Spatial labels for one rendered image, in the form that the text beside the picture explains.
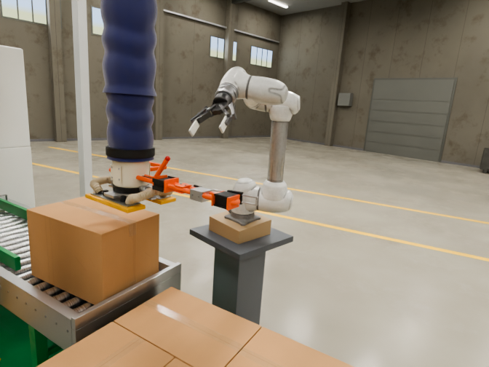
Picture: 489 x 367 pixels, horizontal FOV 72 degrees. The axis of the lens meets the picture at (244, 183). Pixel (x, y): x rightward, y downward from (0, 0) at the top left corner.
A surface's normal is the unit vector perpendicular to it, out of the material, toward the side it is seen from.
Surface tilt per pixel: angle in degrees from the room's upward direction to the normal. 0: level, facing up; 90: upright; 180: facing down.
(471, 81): 90
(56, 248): 90
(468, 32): 90
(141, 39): 74
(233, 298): 90
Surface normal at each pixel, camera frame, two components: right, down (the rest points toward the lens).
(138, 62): 0.63, -0.06
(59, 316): -0.52, 0.16
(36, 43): 0.69, 0.21
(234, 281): -0.72, 0.11
